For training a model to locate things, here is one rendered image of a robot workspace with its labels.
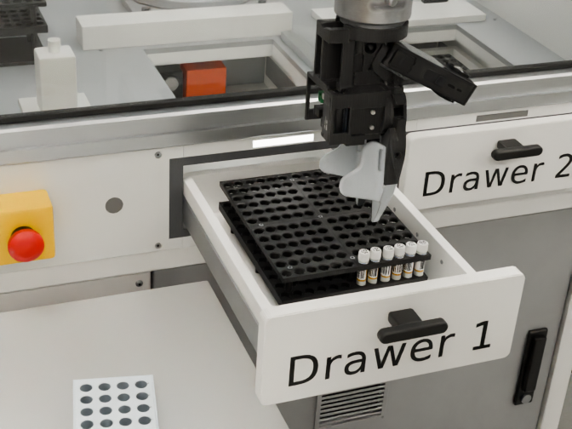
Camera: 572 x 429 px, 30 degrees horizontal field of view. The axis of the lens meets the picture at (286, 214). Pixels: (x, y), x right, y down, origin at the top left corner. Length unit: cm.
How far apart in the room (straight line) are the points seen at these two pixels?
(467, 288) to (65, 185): 49
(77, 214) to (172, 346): 20
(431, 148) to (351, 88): 38
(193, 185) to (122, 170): 9
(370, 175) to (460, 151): 37
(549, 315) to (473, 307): 62
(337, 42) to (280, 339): 29
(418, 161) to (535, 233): 29
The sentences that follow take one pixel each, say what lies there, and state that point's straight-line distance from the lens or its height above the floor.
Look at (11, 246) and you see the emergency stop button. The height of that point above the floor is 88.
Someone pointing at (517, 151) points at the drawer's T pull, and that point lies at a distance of 144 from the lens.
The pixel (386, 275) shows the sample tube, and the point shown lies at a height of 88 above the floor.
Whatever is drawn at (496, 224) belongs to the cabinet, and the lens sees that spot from 158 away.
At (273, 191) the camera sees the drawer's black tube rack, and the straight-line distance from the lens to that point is 129.
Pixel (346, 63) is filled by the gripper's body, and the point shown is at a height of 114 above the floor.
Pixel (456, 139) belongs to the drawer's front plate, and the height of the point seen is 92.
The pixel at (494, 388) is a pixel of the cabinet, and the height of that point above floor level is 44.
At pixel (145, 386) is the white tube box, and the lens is 115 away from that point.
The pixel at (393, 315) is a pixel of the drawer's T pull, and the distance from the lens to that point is 107.
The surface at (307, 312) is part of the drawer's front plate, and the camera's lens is 104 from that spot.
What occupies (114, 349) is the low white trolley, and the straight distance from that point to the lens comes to 126.
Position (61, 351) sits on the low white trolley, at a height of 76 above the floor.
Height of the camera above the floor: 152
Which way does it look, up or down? 30 degrees down
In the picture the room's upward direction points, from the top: 4 degrees clockwise
